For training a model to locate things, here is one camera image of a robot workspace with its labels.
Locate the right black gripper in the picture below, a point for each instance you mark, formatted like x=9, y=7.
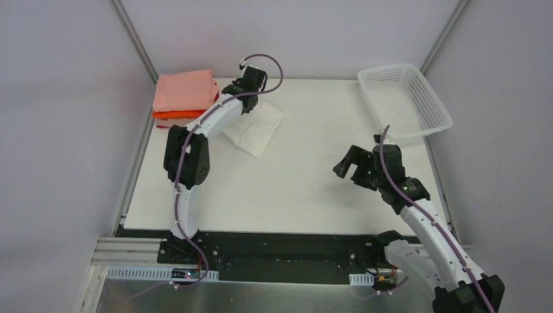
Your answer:
x=360, y=168

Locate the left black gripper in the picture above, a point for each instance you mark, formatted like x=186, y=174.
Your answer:
x=252, y=78

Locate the white t shirt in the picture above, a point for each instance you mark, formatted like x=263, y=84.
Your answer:
x=253, y=132

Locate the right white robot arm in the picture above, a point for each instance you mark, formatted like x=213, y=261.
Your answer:
x=451, y=280

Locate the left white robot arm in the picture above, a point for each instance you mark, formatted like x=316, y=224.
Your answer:
x=187, y=157

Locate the white plastic basket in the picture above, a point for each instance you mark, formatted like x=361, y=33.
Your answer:
x=399, y=96

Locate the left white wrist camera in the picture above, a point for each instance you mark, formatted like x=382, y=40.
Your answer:
x=244, y=66

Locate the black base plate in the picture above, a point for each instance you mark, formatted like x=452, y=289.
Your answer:
x=280, y=257

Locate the right white cable duct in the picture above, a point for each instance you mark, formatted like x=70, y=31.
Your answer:
x=364, y=279

